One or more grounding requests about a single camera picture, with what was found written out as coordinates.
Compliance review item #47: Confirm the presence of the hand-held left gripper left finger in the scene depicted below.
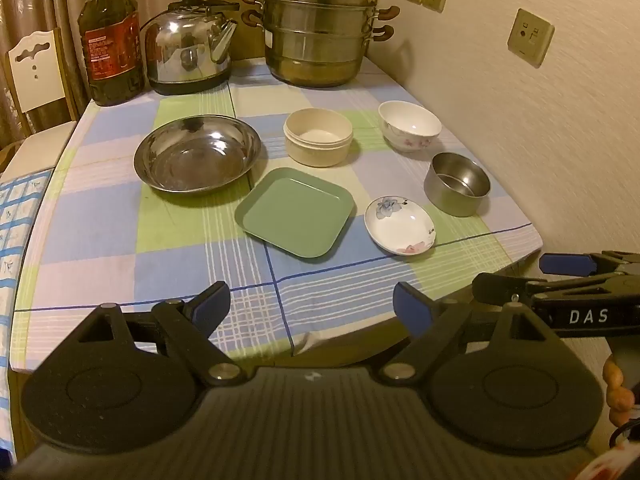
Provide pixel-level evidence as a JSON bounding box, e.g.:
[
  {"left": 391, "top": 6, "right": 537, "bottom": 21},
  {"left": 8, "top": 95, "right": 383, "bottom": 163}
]
[{"left": 75, "top": 281, "right": 247, "bottom": 389}]

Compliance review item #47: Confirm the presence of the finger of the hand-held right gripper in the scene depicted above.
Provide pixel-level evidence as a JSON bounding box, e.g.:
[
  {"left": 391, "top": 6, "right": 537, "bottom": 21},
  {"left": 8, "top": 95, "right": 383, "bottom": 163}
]
[
  {"left": 539, "top": 251, "right": 640, "bottom": 278},
  {"left": 472, "top": 272, "right": 640, "bottom": 309}
]

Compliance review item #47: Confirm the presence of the person's right hand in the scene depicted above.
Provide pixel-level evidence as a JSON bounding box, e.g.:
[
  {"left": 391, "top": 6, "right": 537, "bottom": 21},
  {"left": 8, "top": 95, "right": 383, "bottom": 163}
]
[{"left": 602, "top": 354, "right": 637, "bottom": 427}]

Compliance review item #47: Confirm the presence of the large beige wall socket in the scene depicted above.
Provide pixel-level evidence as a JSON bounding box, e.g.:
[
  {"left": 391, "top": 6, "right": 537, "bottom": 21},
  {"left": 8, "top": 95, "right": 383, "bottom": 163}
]
[{"left": 507, "top": 8, "right": 556, "bottom": 68}]

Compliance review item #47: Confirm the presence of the blue patterned cloth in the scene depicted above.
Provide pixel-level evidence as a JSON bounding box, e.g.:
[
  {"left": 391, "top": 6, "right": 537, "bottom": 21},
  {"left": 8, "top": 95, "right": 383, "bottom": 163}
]
[{"left": 0, "top": 170, "right": 53, "bottom": 456}]

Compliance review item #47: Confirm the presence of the stainless steel steamer pot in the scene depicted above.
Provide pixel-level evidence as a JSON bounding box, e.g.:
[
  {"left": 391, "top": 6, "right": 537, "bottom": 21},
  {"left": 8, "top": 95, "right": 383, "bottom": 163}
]
[{"left": 240, "top": 0, "right": 401, "bottom": 88}]

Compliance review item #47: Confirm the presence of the green square plate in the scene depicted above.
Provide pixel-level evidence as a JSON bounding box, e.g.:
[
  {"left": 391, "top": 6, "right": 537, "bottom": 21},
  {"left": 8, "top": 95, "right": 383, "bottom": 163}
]
[{"left": 234, "top": 167, "right": 357, "bottom": 260}]

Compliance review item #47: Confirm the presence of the white wooden chair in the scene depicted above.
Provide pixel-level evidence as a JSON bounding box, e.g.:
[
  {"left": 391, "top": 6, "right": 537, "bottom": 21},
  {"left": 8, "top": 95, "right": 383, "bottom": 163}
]
[{"left": 0, "top": 27, "right": 81, "bottom": 176}]

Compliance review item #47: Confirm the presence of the large stainless steel basin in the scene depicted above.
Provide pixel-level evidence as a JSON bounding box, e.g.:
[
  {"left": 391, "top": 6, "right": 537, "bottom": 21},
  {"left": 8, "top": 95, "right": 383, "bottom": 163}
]
[{"left": 133, "top": 115, "right": 263, "bottom": 196}]

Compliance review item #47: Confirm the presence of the cream plastic bowl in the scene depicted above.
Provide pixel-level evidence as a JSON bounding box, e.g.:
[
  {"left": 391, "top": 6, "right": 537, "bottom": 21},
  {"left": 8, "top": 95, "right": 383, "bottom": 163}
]
[{"left": 283, "top": 108, "right": 354, "bottom": 168}]

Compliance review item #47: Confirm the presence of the red white patterned clothing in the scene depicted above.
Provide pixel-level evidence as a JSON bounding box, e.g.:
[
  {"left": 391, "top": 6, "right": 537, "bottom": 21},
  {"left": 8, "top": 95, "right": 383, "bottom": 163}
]
[{"left": 575, "top": 425, "right": 640, "bottom": 480}]

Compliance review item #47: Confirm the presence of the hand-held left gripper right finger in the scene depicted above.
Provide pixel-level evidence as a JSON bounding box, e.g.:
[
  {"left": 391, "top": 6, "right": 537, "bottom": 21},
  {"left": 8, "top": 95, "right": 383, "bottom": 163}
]
[{"left": 377, "top": 281, "right": 568, "bottom": 388}]

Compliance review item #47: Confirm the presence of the checked tablecloth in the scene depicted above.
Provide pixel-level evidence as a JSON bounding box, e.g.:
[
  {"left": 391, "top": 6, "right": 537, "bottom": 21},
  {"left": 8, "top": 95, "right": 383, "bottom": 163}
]
[{"left": 10, "top": 55, "right": 543, "bottom": 373}]

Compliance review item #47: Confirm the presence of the stainless steel kettle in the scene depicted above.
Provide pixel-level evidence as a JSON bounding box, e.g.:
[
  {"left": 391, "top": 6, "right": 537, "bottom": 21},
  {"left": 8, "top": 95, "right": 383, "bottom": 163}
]
[{"left": 139, "top": 0, "right": 240, "bottom": 96}]

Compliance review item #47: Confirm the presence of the small stainless steel bowl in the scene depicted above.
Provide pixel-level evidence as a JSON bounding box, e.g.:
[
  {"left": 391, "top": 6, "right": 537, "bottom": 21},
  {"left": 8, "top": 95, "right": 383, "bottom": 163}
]
[{"left": 423, "top": 152, "right": 492, "bottom": 218}]

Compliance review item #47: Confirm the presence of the small white floral saucer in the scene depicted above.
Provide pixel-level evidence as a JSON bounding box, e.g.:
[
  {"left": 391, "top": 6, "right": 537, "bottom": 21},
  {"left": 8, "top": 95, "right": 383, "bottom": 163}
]
[{"left": 363, "top": 196, "right": 437, "bottom": 256}]

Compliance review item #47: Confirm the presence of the white floral ceramic bowl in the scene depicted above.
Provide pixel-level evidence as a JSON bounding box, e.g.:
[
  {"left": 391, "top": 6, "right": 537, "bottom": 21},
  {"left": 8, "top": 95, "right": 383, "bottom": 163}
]
[{"left": 378, "top": 100, "right": 443, "bottom": 154}]

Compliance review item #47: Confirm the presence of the cooking oil bottle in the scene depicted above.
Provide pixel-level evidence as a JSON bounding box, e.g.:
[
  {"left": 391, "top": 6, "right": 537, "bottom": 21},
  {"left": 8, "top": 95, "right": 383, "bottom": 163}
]
[{"left": 77, "top": 0, "right": 147, "bottom": 107}]

